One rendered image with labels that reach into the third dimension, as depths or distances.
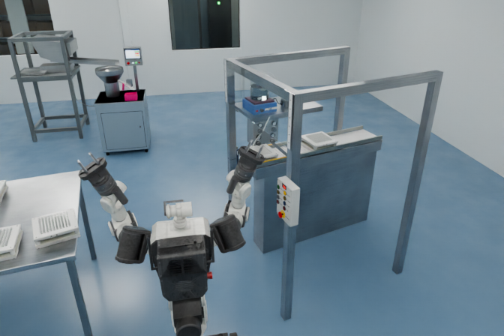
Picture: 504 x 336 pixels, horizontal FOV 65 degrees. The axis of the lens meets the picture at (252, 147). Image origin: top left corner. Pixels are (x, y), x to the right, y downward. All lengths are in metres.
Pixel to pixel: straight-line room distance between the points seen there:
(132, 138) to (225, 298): 2.97
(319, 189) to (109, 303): 1.98
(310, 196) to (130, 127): 2.86
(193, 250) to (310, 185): 2.02
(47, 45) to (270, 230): 4.12
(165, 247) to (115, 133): 3.96
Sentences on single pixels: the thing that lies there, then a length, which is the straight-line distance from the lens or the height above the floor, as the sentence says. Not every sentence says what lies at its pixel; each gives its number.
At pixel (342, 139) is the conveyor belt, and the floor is 0.92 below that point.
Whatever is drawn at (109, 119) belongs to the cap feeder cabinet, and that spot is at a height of 0.53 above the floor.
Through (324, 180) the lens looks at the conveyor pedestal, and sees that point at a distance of 3.62.
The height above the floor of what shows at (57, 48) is 1.34.
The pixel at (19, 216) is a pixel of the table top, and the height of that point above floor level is 0.87.
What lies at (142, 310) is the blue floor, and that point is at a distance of 3.33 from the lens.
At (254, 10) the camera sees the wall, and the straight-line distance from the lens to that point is 8.06.
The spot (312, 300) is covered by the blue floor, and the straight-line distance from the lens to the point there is 3.33.
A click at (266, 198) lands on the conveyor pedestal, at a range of 3.36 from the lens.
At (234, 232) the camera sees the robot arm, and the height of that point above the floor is 1.29.
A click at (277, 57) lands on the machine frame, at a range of 3.23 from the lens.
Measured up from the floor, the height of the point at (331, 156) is 0.87.
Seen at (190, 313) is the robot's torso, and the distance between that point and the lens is 1.95.
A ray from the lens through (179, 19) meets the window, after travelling 8.01.
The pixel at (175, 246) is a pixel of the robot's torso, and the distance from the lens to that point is 1.72.
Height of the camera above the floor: 2.38
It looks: 25 degrees down
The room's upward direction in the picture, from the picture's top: straight up
